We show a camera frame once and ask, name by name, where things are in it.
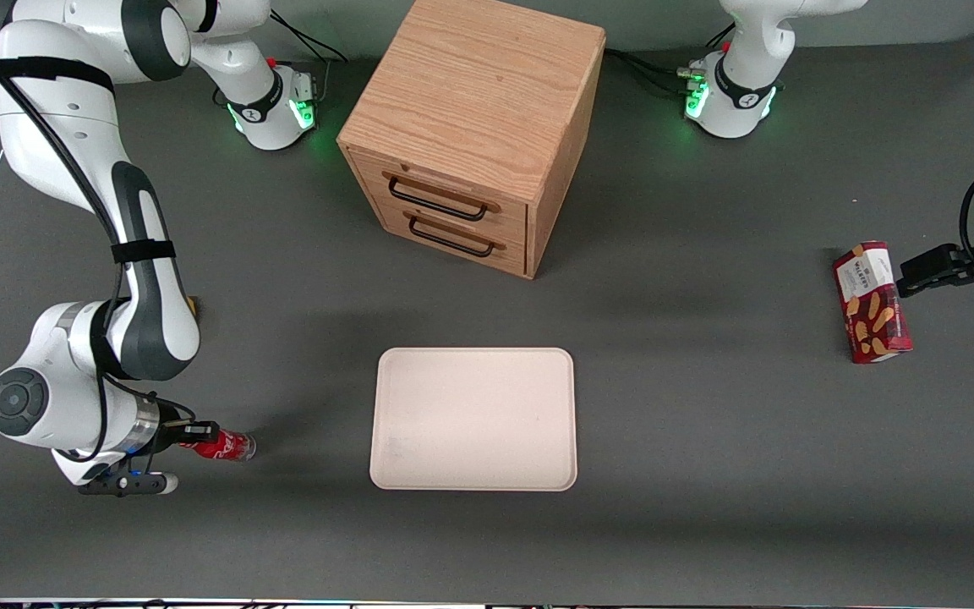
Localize black arm base cables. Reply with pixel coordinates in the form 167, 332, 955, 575
260, 13, 351, 109
605, 24, 736, 98

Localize red coke bottle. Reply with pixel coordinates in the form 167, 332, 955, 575
178, 427, 257, 463

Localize long black drawer handle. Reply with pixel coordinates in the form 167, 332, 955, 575
383, 169, 502, 222

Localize black right arm base cables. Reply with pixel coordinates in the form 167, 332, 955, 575
260, 13, 351, 109

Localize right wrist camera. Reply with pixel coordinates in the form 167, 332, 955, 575
77, 468, 179, 498

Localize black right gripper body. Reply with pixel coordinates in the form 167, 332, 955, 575
153, 402, 197, 454

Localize grey table mat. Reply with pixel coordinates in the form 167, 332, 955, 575
0, 32, 974, 603

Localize black cable along right arm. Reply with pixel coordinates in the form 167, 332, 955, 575
0, 58, 197, 462

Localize beige plastic tray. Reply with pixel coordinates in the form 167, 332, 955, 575
369, 347, 579, 492

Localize red cookie box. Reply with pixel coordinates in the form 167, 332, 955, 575
832, 241, 914, 365

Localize black left arm base cables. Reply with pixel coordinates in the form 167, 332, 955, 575
605, 24, 736, 98

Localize wooden drawer cabinet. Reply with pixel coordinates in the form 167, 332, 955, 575
337, 0, 607, 280

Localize short black drawer handle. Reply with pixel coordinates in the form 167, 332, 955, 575
403, 211, 506, 258

